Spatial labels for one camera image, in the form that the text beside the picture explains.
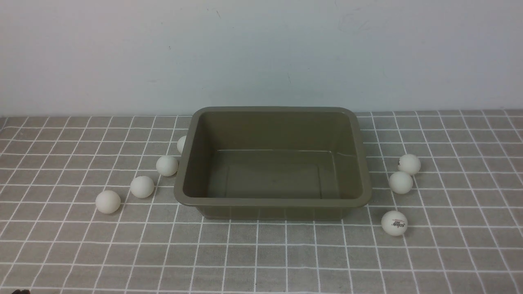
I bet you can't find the white ball with logo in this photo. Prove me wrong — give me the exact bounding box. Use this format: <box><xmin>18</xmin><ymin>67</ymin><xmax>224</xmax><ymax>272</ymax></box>
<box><xmin>381</xmin><ymin>210</ymin><xmax>408</xmax><ymax>236</ymax></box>

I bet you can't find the olive green plastic bin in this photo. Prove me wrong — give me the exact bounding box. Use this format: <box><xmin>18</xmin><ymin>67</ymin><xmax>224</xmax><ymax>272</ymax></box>
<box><xmin>174</xmin><ymin>107</ymin><xmax>373</xmax><ymax>221</ymax></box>

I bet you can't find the grey checked tablecloth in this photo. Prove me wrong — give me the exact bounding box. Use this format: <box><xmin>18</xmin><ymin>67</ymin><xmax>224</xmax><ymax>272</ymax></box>
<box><xmin>0</xmin><ymin>109</ymin><xmax>523</xmax><ymax>294</ymax></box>

